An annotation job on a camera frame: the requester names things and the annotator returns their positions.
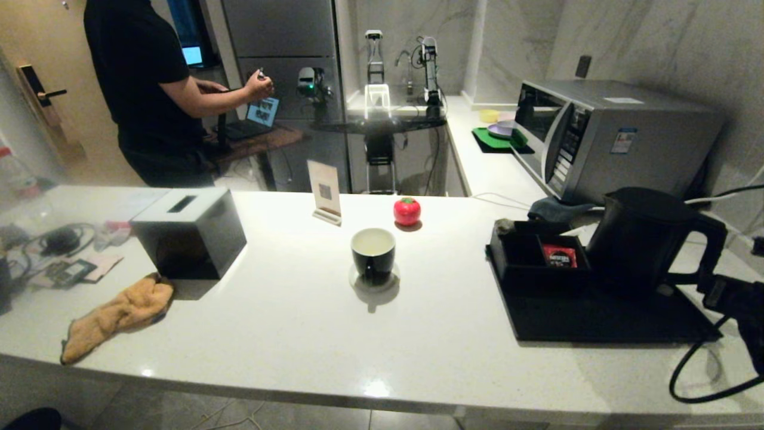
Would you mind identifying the black electronic door lock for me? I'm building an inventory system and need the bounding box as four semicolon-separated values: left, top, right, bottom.
16;63;67;127

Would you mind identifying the red tomato shaped timer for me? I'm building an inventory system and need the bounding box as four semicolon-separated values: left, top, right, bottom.
393;196;423;228

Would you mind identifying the dark grey cloth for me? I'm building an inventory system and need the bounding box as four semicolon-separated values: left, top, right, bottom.
528;196;599;224

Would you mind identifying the clear plastic bottle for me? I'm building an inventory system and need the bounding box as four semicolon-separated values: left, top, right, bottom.
0;146;40;201

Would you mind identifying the silver microwave oven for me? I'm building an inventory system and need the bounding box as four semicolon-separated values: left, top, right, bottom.
515;79;726;207

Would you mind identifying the black mouse cable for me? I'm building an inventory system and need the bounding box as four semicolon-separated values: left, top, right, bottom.
19;222;100;258

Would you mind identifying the teal card packet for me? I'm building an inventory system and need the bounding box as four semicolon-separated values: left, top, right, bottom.
47;259;97;289

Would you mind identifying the open laptop blue screen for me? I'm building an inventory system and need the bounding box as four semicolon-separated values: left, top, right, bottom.
226;97;280;142

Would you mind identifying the green mat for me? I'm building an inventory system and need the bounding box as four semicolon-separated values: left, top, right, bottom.
474;125;531;151

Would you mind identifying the glowing white frame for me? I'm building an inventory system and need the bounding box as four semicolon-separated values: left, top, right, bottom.
363;83;393;120

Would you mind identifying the person's right hand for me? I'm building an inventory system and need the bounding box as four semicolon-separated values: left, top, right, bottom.
245;70;275;102

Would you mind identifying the pink paper envelope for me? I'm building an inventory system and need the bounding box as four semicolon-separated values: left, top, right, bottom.
29;251;125;288

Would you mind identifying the black glossy tissue box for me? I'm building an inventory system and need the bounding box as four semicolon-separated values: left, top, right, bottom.
130;186;248;281

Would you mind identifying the orange terry cloth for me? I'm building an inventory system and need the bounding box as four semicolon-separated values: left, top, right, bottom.
60;273;175;366

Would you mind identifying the QR code sign card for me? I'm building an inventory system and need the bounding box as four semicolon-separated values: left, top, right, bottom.
306;159;343;227

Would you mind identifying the stainless steel refrigerator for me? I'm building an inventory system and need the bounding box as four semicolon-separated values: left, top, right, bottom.
206;0;352;193

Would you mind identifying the red coffee sachet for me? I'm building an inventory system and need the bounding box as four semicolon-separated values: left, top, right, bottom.
541;244;580;269

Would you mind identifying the black compartment organizer box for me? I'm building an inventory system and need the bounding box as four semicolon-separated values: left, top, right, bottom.
489;219;595;283

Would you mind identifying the brown wooden desk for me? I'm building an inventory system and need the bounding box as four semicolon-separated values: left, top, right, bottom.
202;124;306;167

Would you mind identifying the person in black shirt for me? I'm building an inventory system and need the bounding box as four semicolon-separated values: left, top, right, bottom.
84;0;251;188

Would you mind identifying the purple bowl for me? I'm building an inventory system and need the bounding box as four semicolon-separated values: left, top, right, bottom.
487;120;521;140

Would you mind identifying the black mug white inside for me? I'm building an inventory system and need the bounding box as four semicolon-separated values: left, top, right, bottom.
350;228;397;285

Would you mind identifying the black rounded object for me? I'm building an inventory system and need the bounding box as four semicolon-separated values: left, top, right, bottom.
0;407;63;430

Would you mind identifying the black serving tray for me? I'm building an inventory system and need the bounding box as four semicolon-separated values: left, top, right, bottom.
486;240;724;345

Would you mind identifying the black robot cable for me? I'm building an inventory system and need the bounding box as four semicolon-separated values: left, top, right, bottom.
668;315;764;404

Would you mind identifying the chrome kitchen faucet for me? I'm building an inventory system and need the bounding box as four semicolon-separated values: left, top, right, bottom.
395;50;417;95

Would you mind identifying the white power cable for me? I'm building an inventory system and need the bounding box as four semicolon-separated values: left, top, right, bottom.
684;167;764;207

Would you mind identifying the black round platform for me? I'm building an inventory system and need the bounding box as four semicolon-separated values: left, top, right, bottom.
309;114;449;134

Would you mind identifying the printed white paper sheet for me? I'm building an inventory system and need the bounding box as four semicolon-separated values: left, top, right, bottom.
101;188;172;223

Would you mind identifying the black robot torso column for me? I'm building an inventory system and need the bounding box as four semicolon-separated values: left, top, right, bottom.
364;133;398;195

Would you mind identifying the black electric kettle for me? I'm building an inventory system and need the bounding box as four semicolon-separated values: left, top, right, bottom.
587;186;729;297

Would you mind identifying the black power cable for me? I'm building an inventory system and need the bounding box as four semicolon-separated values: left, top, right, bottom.
683;183;764;204

